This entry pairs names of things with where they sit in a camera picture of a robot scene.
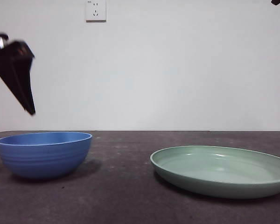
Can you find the blue ribbed bowl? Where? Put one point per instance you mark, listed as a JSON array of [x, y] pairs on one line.
[[44, 161]]

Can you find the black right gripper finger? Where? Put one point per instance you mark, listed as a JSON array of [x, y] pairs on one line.
[[277, 2]]

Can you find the green round plate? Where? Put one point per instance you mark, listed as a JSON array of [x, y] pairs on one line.
[[212, 186]]

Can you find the white wall socket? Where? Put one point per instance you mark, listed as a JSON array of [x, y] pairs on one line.
[[95, 11]]

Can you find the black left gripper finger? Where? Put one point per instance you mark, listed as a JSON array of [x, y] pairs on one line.
[[16, 79]]

